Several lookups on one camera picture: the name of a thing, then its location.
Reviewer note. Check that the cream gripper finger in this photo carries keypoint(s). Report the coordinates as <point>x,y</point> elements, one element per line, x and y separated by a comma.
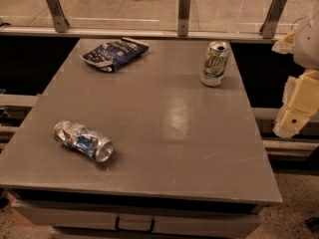
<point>285,45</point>
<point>300,103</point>

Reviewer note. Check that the metal window rail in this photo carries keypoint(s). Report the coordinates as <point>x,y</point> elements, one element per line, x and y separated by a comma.
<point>94,33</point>

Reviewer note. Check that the crushed silver blue can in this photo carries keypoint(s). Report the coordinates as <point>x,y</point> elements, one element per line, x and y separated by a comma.
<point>89,142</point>

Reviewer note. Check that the grey drawer front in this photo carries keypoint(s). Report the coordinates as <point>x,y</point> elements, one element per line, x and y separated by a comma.
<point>94,221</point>

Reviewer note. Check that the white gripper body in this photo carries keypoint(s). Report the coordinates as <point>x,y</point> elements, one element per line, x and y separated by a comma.
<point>309,44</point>

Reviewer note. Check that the left metal bracket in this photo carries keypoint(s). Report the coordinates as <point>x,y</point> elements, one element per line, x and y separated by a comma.
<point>60,21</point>

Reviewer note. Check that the black drawer handle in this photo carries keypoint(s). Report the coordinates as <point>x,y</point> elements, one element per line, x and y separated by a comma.
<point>135,224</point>

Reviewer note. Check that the right metal bracket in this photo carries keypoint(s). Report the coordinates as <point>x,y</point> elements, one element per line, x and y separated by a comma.
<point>269,27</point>

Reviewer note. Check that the blue chip bag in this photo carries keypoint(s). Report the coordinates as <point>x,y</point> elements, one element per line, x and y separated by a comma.
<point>110,56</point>

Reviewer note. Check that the white green 7up can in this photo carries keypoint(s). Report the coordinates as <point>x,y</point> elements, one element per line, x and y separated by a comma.
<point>213,69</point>

